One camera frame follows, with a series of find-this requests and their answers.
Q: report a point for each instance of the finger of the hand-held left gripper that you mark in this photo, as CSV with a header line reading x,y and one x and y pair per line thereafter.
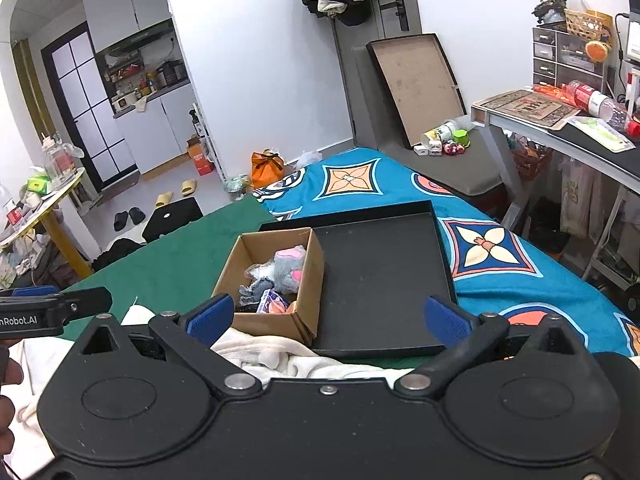
x,y
80,301

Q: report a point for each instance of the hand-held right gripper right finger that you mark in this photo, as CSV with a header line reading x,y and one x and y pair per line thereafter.
x,y
447,321

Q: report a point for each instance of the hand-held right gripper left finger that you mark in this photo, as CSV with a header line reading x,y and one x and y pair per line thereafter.
x,y
210,317

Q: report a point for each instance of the grey denim fabric toy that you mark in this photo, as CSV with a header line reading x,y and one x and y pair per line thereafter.
x,y
257,280

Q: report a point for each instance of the blue tissue pack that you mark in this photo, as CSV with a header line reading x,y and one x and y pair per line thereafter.
x,y
272,302

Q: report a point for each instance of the black shallow tray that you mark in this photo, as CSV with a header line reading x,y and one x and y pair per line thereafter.
x,y
380,280

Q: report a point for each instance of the grey plush mouse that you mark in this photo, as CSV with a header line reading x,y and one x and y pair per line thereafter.
x,y
290,267

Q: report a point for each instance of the brown cardboard box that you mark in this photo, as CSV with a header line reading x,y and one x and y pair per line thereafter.
x,y
310,280

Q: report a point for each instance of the person's left hand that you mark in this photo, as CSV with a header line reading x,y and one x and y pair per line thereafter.
x,y
10,372

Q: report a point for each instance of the green blanket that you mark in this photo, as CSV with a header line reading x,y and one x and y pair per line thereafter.
x,y
175,260

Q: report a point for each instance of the white fleece blanket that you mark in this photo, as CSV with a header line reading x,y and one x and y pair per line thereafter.
x,y
270,355

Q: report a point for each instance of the yellow table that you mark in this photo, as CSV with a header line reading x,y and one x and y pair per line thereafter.
x,y
55,230

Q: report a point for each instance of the black slippers pair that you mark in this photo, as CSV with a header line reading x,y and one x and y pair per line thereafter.
x,y
129,219

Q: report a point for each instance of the black laptop bag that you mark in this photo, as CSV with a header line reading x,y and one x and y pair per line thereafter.
x,y
172,220

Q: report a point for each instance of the green small box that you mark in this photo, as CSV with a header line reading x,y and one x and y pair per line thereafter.
x,y
37,184

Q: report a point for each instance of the yellow slipper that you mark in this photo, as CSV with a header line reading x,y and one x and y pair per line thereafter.
x,y
164,199
188,187

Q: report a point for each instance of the clear glass jar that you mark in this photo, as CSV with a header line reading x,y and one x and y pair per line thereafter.
x,y
57,157

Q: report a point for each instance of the grey folding mattress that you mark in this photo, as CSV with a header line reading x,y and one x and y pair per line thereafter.
x,y
465,170

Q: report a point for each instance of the blue patterned blanket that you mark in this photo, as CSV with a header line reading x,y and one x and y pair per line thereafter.
x,y
380,180

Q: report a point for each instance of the orange bag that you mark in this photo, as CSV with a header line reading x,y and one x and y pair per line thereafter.
x,y
267,170

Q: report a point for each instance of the orange carton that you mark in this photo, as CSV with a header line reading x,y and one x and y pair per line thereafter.
x,y
200,157

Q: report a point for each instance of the red small toy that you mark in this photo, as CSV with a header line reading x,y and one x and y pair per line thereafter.
x,y
453,149

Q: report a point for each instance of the white charger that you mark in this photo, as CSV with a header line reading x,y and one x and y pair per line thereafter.
x,y
427,150

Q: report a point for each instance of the red basket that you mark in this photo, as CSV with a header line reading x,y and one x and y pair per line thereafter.
x,y
530,162

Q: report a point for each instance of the black floor fan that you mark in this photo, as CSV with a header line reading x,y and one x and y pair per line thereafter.
x,y
629,305

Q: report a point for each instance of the beige tote bag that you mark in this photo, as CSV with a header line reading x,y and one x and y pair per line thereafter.
x,y
580,195

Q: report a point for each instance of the green cup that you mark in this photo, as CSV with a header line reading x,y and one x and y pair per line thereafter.
x,y
461,137

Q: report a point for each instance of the white plastic bag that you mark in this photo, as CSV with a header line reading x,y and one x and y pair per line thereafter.
x,y
307,158

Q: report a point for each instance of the white plastic jar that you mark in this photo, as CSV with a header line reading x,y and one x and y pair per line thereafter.
x,y
440,133

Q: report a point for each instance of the black framed sliding door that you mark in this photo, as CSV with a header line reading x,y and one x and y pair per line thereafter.
x,y
90,110

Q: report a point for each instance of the white kitchen cabinets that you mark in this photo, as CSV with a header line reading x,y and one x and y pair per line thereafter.
x,y
160,120

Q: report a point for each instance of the grey metal desk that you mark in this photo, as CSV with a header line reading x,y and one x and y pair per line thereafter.
x,y
590,147

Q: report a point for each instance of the brown printed desk mat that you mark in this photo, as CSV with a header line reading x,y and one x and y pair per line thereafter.
x,y
530,105

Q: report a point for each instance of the black box lid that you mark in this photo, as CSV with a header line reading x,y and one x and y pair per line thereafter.
x,y
417,87

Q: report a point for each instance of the green clear packet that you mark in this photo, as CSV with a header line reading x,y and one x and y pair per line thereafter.
x,y
602,134

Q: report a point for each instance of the red label plastic bottle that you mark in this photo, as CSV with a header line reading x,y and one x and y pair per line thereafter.
x,y
595,102

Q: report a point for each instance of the grey drawer organizer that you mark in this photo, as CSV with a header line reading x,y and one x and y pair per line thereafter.
x,y
567,57

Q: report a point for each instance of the orange round plush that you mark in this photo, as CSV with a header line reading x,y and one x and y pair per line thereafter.
x,y
597,51

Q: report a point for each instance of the wicker basket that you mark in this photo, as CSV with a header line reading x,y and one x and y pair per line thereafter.
x,y
585,22

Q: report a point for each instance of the dark ornament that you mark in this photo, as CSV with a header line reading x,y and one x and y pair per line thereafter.
x,y
550,7

